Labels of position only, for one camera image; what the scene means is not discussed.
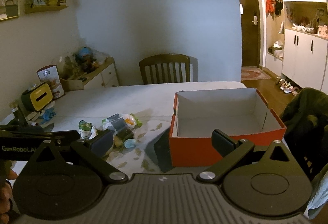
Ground yellow tissue box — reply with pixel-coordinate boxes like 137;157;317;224
21;82;54;112

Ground green white snack packet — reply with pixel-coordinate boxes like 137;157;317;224
78;120;98;140

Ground dark wooden door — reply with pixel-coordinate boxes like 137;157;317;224
234;0;262;68

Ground wooden slatted chair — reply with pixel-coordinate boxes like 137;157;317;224
139;54;191;85

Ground red cardboard box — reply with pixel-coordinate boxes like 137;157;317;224
169;88;287;167

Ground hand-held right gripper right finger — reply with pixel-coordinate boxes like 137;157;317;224
197;129;295;184

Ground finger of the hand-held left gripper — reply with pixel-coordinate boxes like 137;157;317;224
0;131;80;143
0;125;46;134

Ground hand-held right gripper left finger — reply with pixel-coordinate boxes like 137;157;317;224
28;130;129;184

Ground white hallway cabinets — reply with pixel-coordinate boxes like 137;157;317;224
258;0;328;91

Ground dark dried seaweed bag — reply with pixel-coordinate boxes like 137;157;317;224
112;118;135;142

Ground red hanging clothing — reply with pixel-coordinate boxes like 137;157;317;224
265;0;284;16

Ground dark grey flat lid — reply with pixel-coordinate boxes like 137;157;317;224
145;128;175;173

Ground printed paper carton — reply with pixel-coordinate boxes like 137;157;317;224
36;65;65;99

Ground wooden wall shelf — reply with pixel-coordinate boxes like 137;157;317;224
25;4;69;14

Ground brown cardboard box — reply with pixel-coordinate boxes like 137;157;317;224
61;77;87;91

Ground light green plastic item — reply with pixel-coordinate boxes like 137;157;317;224
130;113;143;127

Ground person's left hand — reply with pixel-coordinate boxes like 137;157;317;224
0;160;18;216

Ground blue small toy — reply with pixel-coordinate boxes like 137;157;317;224
40;107;57;121

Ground plastic bag with orange contents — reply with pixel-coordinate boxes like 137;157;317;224
122;114;137;129

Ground patterned door rug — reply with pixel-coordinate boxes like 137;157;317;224
241;67;272;81

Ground clear plastic bag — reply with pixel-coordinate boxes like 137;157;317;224
102;117;116;133

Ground blue globe toy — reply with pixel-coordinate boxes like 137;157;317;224
76;47;93;61

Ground white wooden side cabinet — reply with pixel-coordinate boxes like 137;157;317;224
61;57;120;91

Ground dark glass bottle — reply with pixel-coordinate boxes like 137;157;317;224
10;100;29;126

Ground row of shoes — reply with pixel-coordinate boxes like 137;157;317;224
275;77;302;95

